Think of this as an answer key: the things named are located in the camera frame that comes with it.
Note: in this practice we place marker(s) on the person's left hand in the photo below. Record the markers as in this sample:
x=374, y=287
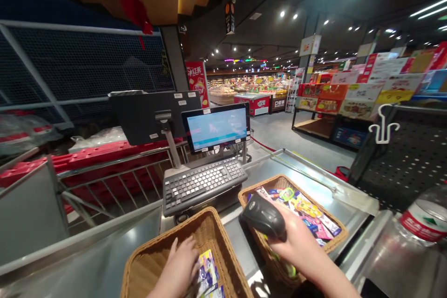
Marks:
x=181, y=263

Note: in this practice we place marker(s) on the person's right hand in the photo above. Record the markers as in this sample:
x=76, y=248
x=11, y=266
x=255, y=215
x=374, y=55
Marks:
x=302, y=238

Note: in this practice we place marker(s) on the person's left fingers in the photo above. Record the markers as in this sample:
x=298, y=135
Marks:
x=186, y=246

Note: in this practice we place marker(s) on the person's right fingers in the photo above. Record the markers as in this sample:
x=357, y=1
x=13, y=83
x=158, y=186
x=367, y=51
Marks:
x=276, y=245

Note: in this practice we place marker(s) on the black barcode scanner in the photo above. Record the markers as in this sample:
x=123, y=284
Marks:
x=263, y=216

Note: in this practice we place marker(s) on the wicker basket with purple packets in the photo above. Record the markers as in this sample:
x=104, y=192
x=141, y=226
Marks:
x=157, y=252

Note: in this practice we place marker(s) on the pile of purple white packets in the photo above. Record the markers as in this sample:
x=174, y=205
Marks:
x=207, y=273

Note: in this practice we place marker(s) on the pile of colourful snack packets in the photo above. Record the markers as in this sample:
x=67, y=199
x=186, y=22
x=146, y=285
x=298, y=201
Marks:
x=310, y=212

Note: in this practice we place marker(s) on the wicker basket with colourful packets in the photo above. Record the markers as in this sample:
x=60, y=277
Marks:
x=279, y=182

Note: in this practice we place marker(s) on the grey till keyboard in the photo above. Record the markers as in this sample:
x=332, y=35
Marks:
x=202, y=182

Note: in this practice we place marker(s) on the metal railing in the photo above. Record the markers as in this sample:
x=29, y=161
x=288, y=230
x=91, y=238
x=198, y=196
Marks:
x=115, y=186

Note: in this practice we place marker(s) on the till touchscreen monitor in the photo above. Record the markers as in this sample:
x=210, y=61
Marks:
x=216, y=127

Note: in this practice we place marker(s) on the black customer display on stand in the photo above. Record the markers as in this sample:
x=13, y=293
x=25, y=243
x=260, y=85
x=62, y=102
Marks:
x=150, y=116

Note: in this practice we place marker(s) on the red chest freezer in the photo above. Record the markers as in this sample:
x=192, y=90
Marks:
x=253, y=102

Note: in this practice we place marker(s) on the black perforated metal panel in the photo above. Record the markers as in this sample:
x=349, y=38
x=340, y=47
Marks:
x=405, y=168

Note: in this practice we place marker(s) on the clear water bottle red label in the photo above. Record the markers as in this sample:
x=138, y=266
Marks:
x=424, y=219

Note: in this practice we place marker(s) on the white plastic hook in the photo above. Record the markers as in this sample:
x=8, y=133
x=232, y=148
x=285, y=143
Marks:
x=383, y=127

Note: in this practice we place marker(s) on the red drink banner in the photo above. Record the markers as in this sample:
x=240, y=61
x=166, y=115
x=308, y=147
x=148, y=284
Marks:
x=196, y=81

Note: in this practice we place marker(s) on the shelf of gift boxes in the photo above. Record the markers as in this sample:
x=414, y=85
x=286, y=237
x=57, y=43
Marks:
x=359, y=99

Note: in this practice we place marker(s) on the clear plastic bags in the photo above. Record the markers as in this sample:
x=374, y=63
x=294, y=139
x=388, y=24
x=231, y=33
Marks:
x=24, y=130

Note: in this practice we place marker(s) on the hanging ceiling sign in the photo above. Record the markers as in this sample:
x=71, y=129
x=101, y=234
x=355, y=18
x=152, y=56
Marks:
x=230, y=15

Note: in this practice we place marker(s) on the red hanging decoration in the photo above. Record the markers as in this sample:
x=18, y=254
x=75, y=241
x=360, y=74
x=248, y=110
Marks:
x=137, y=11

